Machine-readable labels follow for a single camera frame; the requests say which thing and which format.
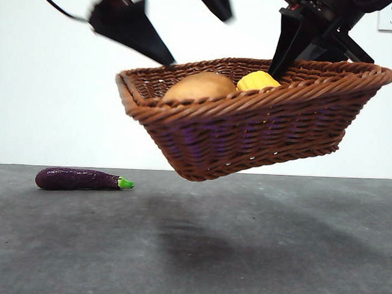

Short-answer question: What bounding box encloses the yellow ribbed toy vegetable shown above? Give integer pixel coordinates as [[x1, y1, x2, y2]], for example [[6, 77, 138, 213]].
[[235, 70, 283, 94]]

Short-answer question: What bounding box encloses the brown toy potato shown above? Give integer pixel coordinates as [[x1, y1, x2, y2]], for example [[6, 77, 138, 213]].
[[162, 70, 238, 106]]

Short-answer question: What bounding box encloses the brown wicker basket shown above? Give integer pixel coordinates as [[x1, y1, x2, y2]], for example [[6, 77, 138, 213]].
[[111, 51, 392, 191]]

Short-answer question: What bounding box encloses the purple toy eggplant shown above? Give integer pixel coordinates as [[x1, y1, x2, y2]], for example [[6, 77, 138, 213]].
[[34, 166, 136, 194]]

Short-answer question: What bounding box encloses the black cable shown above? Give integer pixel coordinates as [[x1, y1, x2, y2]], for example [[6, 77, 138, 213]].
[[28, 0, 92, 22]]

